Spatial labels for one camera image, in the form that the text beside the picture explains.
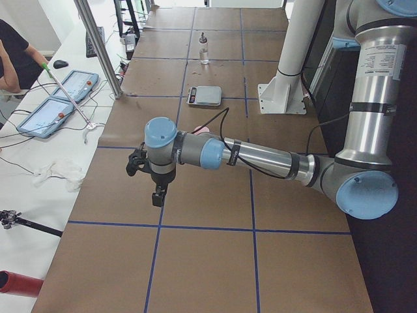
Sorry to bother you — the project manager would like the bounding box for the metal rod green handle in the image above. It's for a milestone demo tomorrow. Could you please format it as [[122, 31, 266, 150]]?
[[42, 63, 96, 130]]

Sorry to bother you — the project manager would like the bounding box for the black keyboard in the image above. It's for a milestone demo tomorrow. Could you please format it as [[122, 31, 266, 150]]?
[[85, 25, 106, 59]]

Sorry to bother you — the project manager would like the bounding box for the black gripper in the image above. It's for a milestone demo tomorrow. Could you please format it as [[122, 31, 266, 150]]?
[[151, 163, 176, 207]]

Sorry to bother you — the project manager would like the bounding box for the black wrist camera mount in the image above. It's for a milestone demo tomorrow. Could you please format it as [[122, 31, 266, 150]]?
[[126, 142, 151, 177]]

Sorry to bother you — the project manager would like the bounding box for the person in black shirt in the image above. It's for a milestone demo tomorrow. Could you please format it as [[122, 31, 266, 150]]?
[[1, 20, 49, 93]]

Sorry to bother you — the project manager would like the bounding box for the lower blue teach pendant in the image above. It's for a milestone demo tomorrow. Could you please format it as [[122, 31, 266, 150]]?
[[17, 97, 74, 139]]

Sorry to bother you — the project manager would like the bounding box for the blue teach pendant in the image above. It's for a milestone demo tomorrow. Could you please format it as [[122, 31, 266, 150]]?
[[61, 70, 99, 104], [17, 97, 74, 139]]

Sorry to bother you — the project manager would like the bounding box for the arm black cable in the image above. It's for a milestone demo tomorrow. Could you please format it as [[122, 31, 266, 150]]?
[[195, 107, 351, 179]]

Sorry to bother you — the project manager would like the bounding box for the black computer mouse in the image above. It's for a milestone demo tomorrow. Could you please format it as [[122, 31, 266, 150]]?
[[53, 59, 69, 69]]

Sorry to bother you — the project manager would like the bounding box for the clear glass sauce bottle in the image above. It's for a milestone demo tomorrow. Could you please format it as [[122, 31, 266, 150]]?
[[199, 32, 209, 65]]

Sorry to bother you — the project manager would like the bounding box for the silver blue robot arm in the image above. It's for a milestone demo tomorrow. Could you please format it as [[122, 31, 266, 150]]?
[[127, 1, 416, 220]]

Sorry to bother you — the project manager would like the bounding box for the aluminium frame post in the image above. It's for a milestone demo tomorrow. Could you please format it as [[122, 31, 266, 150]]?
[[74, 0, 122, 99]]

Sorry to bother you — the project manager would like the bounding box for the silver digital kitchen scale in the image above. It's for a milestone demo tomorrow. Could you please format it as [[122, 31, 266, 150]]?
[[186, 86, 222, 107]]

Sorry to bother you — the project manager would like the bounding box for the small black power box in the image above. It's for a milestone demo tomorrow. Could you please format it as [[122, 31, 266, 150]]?
[[123, 33, 136, 60]]

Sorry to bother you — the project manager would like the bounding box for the red cylinder tube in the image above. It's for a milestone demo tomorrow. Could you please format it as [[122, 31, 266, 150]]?
[[1, 271, 44, 297]]

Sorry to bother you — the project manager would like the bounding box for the crumpled white cloth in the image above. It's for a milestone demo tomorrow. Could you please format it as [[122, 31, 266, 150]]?
[[33, 158, 85, 192]]

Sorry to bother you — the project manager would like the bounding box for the upper blue teach pendant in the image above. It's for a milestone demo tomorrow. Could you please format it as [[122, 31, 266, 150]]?
[[61, 70, 99, 104]]

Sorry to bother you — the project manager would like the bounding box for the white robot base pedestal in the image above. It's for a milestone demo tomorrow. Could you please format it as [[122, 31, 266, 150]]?
[[258, 0, 325, 115]]

